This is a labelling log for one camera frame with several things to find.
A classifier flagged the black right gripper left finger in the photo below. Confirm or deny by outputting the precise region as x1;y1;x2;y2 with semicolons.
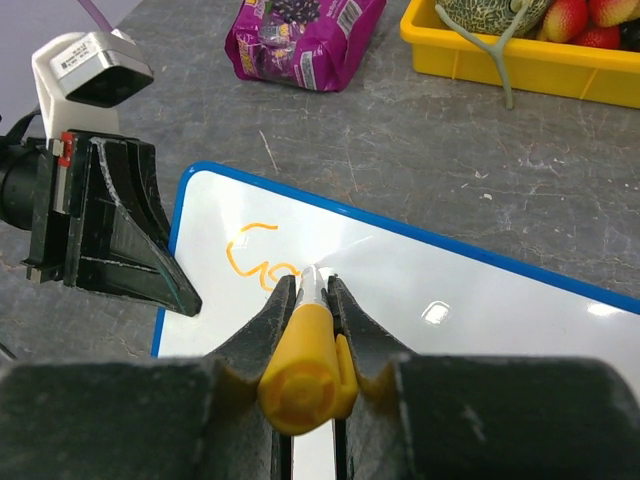
1;276;296;479

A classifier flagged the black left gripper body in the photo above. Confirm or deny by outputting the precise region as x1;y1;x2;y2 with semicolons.
23;130;92;288

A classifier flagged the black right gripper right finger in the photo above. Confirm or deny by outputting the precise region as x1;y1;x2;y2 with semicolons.
328;277;639;479

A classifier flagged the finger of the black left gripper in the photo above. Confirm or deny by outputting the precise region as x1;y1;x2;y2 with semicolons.
64;199;202;316
89;137;170;250

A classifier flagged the white marker with yellow cap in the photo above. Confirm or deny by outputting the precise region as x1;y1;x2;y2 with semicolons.
257;265;359;436

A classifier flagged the blue framed whiteboard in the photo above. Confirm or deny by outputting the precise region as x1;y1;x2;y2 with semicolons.
152;162;639;479

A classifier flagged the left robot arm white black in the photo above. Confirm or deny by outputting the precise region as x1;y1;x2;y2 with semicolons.
1;111;202;317

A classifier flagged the purple snack bag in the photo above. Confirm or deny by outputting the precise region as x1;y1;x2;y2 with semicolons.
225;0;386;92

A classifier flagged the yellow plastic fruit bin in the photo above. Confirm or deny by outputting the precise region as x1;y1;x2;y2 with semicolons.
400;1;639;109

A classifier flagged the green netted melon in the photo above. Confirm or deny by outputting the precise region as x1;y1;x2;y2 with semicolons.
434;0;554;110

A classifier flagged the red cherry cluster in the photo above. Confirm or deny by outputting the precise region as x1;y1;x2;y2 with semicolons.
536;0;639;50

